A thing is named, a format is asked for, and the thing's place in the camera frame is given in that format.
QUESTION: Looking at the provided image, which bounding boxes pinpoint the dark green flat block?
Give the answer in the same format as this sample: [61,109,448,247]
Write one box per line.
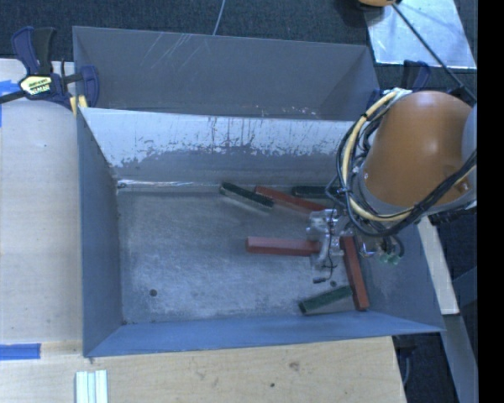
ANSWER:
[291,185,342,199]
[297,285,354,316]
[219,181,276,210]

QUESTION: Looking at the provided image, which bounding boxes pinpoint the red-brown flat block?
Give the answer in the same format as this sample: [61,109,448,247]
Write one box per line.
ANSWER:
[253,185,328,214]
[245,236,322,257]
[339,234,371,312]

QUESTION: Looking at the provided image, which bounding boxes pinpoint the grey metal bin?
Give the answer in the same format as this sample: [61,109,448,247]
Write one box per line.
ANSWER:
[71,25,447,359]

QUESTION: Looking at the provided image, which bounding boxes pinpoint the pale wood board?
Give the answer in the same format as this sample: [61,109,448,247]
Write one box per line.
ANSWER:
[0,98,85,346]

